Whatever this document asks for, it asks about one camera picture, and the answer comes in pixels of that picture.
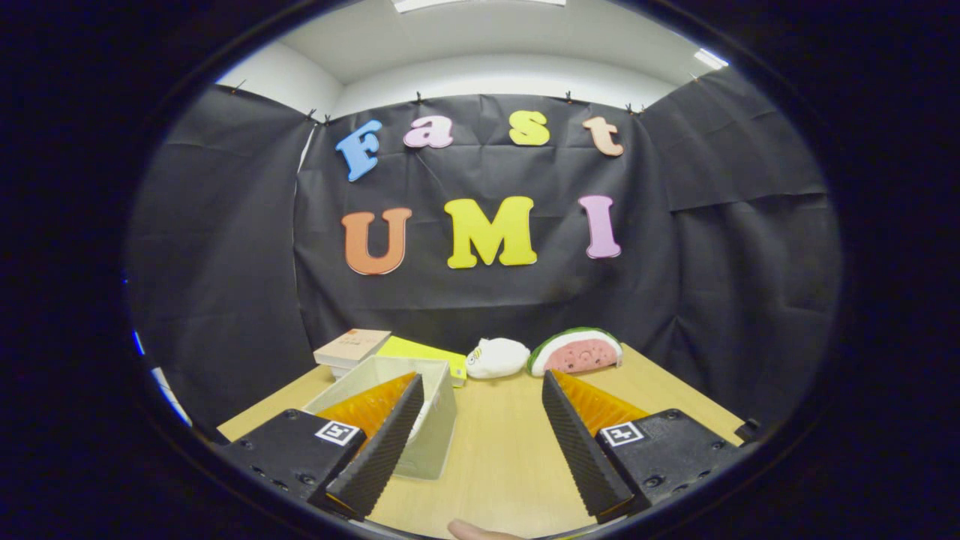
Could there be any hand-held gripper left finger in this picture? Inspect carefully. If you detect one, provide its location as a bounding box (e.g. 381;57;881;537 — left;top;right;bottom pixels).
217;373;426;524

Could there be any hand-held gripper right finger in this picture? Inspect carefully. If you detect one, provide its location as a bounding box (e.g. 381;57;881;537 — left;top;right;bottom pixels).
541;369;751;524

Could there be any pale green storage box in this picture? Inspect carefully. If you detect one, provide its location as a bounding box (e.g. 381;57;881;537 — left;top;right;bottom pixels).
302;355;459;482

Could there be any watermelon slice plush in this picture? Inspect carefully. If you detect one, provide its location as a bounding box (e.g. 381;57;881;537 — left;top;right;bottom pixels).
526;327;623;377

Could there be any yellow book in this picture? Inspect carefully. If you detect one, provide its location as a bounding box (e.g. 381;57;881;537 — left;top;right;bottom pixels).
375;335;467;389

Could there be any beige book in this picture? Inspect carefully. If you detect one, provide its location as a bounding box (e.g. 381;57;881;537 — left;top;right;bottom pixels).
313;328;392;378

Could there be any white plush toy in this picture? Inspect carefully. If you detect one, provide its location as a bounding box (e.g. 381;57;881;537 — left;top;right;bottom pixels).
465;337;531;380

